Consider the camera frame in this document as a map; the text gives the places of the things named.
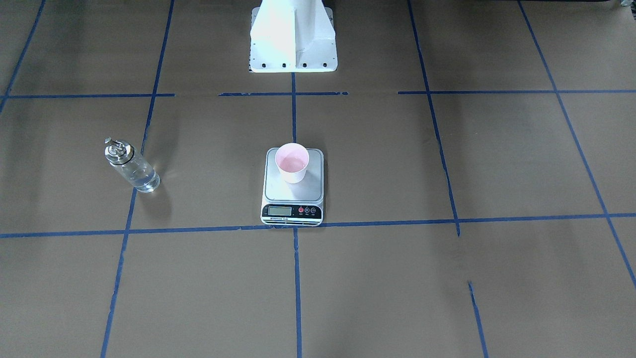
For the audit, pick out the silver digital kitchen scale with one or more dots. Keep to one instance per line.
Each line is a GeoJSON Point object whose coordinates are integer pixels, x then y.
{"type": "Point", "coordinates": [293, 204]}

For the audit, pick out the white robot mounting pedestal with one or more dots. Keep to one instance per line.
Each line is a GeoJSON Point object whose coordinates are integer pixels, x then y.
{"type": "Point", "coordinates": [292, 36]}

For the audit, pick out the pink plastic cup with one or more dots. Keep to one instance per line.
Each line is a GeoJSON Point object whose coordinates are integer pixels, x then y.
{"type": "Point", "coordinates": [292, 161]}

